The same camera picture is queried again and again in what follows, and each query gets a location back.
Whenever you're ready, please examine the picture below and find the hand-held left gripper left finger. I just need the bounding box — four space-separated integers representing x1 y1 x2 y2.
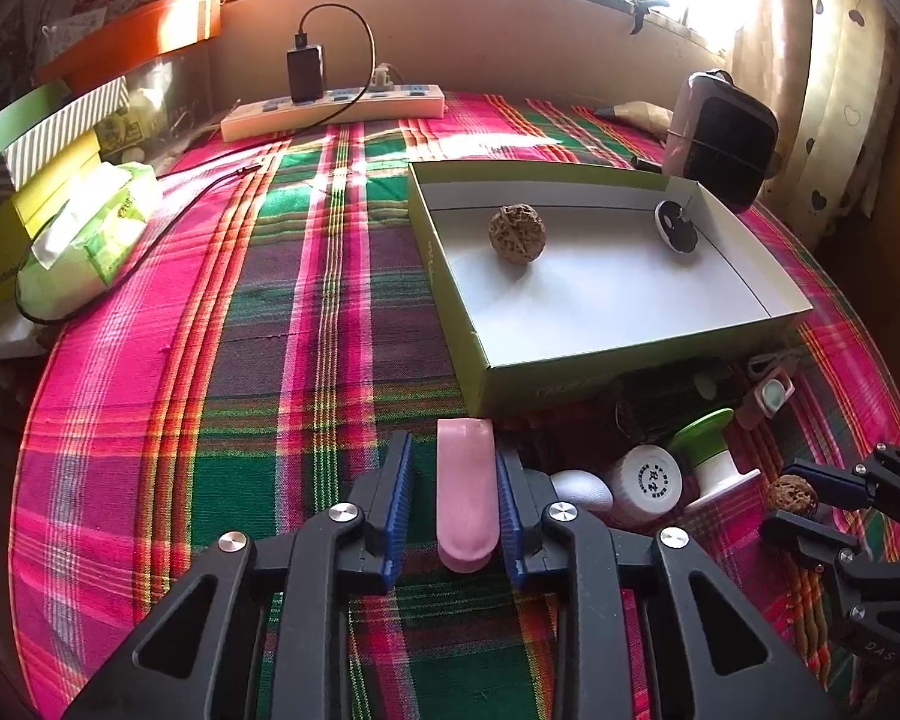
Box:
64 431 413 720

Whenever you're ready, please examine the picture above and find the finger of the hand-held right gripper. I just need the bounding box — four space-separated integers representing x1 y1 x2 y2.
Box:
786 444 900 520
759 511 872 586

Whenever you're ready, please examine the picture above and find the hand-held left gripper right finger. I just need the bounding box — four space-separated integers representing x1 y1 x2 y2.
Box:
495 446 833 720

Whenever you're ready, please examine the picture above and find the brown walnut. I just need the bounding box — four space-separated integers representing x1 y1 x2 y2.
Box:
489 202 547 265
766 474 820 518

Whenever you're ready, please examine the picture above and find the pink oblong plastic case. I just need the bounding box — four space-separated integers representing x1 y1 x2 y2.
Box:
436 418 496 572

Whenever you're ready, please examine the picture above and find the white egg-shaped object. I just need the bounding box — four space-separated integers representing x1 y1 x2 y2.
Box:
551 469 614 515

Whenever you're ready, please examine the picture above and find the small pink tool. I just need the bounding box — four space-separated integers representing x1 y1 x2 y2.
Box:
742 371 796 428

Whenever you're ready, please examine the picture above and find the white bottle with printed cap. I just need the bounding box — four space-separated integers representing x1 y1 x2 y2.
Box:
607 444 683 533

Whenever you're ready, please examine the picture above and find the green and white cardboard box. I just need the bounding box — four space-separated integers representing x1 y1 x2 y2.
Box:
407 160 815 417

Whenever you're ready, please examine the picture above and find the pink and green plaid cloth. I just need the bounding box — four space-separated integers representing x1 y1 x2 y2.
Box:
15 90 900 720

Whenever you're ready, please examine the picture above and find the black and white round disc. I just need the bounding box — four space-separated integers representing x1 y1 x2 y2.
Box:
654 199 700 257

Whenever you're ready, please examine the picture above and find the small heater with black grille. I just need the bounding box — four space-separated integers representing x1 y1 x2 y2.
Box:
660 70 782 212

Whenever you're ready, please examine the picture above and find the beige heart print curtain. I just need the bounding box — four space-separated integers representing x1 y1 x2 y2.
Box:
720 0 900 241

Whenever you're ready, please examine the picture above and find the white power strip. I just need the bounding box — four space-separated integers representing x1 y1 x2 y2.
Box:
220 84 446 142

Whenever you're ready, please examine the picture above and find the green tissue pack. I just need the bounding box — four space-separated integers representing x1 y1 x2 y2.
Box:
15 161 164 320

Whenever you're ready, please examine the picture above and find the beige bag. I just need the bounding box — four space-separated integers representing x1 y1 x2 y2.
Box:
596 99 676 140

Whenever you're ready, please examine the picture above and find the clear plastic container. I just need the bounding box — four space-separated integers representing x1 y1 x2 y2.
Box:
97 60 218 166

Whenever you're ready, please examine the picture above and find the yellow box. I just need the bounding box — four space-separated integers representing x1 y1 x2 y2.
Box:
0 127 106 317

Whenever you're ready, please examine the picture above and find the black clip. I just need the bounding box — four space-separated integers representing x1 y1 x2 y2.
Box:
628 0 672 35

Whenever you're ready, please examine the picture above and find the orange box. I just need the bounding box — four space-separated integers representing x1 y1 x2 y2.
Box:
34 0 222 95

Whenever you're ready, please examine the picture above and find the green board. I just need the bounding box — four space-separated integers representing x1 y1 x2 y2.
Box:
0 82 70 182

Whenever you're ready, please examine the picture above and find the thin black cable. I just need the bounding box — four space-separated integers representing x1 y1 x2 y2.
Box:
15 163 263 327

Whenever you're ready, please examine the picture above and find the black charger with cable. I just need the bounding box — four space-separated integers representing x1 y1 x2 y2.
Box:
286 4 377 104

